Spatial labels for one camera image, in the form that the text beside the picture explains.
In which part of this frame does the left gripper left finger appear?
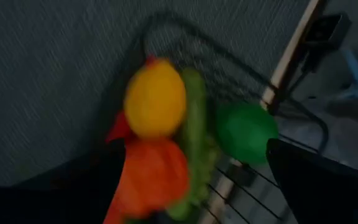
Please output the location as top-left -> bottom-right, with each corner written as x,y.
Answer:
0,139 -> 127,224

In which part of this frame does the red chili pepper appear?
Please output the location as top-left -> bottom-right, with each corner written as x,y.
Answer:
105,110 -> 135,146

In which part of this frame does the grey woven placemat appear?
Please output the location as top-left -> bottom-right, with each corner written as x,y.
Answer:
0,0 -> 310,187

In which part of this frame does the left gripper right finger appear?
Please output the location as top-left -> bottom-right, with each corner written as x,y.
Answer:
265,139 -> 358,224

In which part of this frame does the yellow lemon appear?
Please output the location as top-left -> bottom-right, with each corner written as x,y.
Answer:
124,58 -> 188,140

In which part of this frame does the black wire basket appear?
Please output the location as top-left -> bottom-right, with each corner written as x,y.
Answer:
98,11 -> 329,224

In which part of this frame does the light green zucchini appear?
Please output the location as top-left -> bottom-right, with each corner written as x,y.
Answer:
166,67 -> 213,223

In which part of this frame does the black table-edge camera box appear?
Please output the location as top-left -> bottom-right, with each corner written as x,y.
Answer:
301,12 -> 353,74

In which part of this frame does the green lime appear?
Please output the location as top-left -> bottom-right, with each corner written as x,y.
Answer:
214,101 -> 280,166

